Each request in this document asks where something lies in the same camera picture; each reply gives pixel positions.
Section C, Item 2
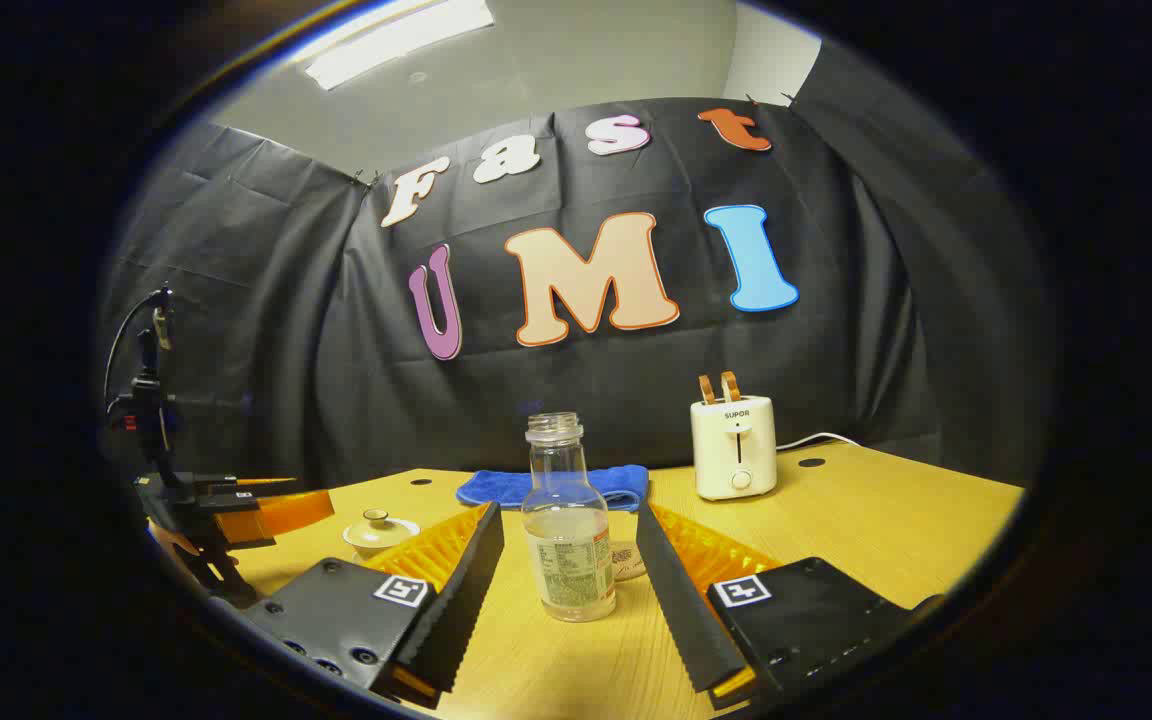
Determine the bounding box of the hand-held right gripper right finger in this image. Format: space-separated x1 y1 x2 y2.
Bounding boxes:
636 500 947 711

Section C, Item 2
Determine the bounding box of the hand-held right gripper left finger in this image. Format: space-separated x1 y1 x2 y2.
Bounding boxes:
236 500 505 711

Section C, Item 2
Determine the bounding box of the clear glass water bottle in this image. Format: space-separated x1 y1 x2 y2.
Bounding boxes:
521 412 617 623

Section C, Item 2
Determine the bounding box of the blue towel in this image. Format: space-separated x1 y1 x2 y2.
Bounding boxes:
456 465 650 513

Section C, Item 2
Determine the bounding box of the white toaster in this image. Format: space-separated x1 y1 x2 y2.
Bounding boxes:
690 395 779 501

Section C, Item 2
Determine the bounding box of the black backdrop cloth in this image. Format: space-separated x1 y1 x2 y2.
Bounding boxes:
101 40 1049 493

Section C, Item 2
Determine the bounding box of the ceiling light panel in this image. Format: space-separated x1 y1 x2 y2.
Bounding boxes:
291 0 497 91

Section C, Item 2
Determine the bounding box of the white toaster cable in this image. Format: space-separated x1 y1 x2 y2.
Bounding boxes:
776 432 863 454

